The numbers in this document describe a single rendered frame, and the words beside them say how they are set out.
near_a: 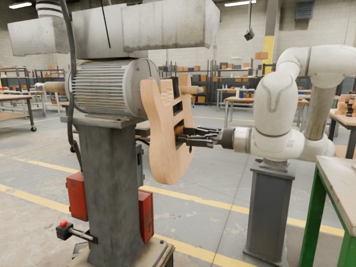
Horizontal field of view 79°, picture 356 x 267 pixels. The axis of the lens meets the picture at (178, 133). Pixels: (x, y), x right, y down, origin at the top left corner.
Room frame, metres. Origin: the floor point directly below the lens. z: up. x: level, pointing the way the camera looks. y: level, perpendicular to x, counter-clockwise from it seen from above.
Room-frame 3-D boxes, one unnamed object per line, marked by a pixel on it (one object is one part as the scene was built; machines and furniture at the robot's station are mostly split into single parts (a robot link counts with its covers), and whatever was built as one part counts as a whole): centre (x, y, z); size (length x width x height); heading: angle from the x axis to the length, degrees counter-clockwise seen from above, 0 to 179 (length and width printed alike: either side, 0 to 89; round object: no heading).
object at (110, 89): (1.03, 0.29, 1.25); 0.41 x 0.27 x 0.26; 66
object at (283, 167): (1.42, -0.66, 0.73); 0.22 x 0.18 x 0.06; 59
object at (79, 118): (1.05, 0.35, 1.11); 0.36 x 0.24 x 0.04; 66
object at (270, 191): (1.41, -0.68, 0.35); 0.28 x 0.28 x 0.70; 59
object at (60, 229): (1.00, 0.55, 0.46); 0.25 x 0.07 x 0.08; 66
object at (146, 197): (1.20, 0.29, 0.49); 0.25 x 0.12 x 0.37; 66
